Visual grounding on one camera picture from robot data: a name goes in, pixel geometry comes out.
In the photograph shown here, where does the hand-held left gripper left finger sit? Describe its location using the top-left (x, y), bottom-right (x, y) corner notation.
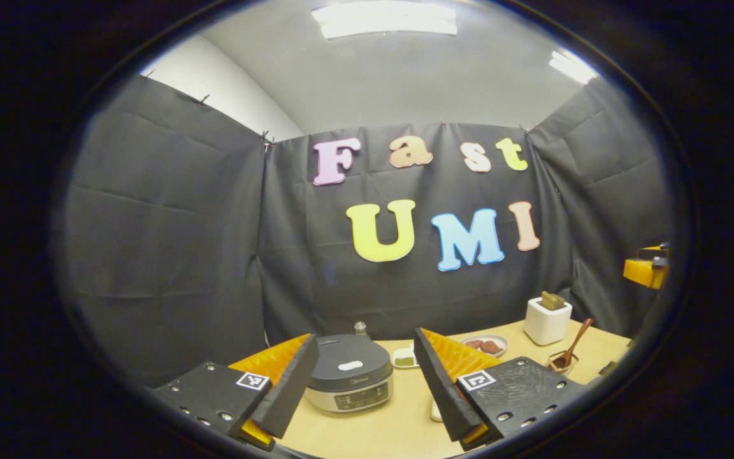
top-left (150, 333), bottom-right (321, 452)

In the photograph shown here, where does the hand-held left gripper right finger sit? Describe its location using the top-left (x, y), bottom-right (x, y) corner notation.
top-left (413, 328), bottom-right (587, 452)

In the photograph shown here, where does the grey rice cooker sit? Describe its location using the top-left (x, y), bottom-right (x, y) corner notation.
top-left (303, 334), bottom-right (394, 415)

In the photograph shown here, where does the brown wooden spoon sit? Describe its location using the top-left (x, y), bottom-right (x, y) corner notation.
top-left (552, 318), bottom-right (594, 370)

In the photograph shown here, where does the metal wire chopstick holder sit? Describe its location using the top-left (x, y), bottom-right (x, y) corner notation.
top-left (546, 349), bottom-right (579, 375)

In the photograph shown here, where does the white utensil holder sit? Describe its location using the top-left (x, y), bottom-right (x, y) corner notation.
top-left (524, 297), bottom-right (573, 346)

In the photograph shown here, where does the white divided bean dish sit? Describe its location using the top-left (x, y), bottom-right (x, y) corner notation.
top-left (392, 344), bottom-right (420, 369)

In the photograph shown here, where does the white oval plate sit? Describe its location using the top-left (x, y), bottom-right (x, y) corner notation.
top-left (460, 335), bottom-right (508, 358)

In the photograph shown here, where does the small ceiling light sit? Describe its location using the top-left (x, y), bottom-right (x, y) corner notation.
top-left (549, 50), bottom-right (599, 85)

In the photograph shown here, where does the large ceiling light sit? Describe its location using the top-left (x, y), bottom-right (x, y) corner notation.
top-left (312, 0), bottom-right (458, 40)

